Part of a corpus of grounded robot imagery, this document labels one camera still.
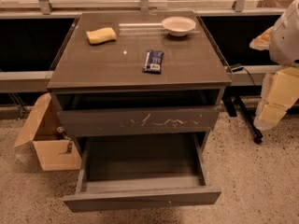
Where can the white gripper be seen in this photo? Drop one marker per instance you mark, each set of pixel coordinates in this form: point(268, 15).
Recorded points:
point(286, 42)

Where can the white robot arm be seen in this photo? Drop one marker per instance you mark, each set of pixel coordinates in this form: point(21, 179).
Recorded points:
point(284, 43)

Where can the scratched grey top drawer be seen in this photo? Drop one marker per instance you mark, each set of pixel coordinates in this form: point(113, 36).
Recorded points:
point(129, 121)

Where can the dark grey drawer cabinet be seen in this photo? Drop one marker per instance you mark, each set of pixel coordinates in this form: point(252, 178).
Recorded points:
point(110, 76)

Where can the black wheeled stand leg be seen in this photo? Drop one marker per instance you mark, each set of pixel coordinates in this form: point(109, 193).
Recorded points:
point(230, 102)

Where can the white bowl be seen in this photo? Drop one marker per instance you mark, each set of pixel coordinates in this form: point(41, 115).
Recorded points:
point(178, 26)

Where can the blue snack packet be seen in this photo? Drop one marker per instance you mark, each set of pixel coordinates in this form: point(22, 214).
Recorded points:
point(153, 62)

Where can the yellow sponge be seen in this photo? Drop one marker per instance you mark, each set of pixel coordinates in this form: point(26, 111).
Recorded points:
point(101, 35)

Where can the bottle in cardboard box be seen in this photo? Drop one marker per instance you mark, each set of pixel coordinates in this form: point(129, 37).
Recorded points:
point(61, 134)

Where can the open cardboard box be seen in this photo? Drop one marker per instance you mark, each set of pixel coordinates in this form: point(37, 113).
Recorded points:
point(39, 130)

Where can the black power adapter with cable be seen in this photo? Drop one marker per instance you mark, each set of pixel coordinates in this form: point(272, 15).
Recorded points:
point(240, 75)

